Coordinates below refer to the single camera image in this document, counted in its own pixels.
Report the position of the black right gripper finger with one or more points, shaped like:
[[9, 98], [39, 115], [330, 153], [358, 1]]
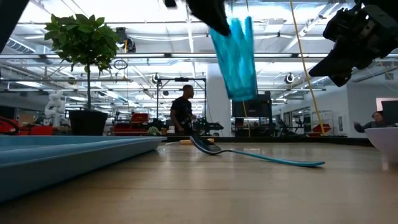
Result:
[[339, 68]]

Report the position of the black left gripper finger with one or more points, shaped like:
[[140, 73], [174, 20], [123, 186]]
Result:
[[210, 14]]

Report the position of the teal faceted plastic cup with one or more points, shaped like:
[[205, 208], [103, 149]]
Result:
[[237, 68]]

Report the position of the pale lavender plate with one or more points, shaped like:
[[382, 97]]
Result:
[[384, 141]]

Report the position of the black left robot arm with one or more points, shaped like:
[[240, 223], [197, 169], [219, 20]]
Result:
[[9, 18]]

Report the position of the black background robot arm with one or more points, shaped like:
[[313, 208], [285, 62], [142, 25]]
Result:
[[206, 126]]

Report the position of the blue plastic tray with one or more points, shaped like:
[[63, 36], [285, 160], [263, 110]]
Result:
[[62, 161]]

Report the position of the red cart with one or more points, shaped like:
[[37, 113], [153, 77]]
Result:
[[321, 128]]

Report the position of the person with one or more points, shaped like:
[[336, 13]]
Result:
[[376, 122], [182, 109]]

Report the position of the black cabinet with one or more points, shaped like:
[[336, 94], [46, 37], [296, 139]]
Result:
[[255, 110]]

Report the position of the red tool chest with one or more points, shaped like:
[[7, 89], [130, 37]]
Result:
[[140, 118]]

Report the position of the green leafy plant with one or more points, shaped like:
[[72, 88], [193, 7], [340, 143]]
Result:
[[82, 37]]

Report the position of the black plant pot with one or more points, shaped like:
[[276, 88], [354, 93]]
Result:
[[88, 123]]

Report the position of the white robot figure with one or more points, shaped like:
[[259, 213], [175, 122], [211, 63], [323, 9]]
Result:
[[55, 107]]

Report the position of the dark wall monitor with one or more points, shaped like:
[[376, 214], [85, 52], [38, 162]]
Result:
[[390, 112]]

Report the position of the black metal frame rig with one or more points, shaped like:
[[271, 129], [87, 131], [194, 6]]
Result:
[[182, 79]]

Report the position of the black table frame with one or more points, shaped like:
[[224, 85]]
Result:
[[280, 140]]

